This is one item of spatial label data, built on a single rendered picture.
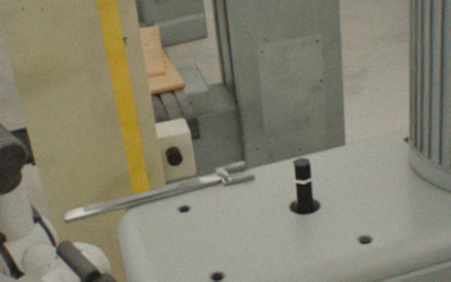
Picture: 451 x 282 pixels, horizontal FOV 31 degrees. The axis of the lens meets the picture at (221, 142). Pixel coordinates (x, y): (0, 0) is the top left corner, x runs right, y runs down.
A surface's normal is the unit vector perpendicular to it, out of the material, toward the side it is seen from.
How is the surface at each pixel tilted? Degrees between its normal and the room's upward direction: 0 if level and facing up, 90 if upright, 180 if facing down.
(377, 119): 0
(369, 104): 0
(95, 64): 90
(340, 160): 0
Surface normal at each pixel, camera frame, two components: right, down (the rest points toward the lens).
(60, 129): 0.28, 0.43
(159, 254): -0.11, -0.87
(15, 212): 0.67, 0.52
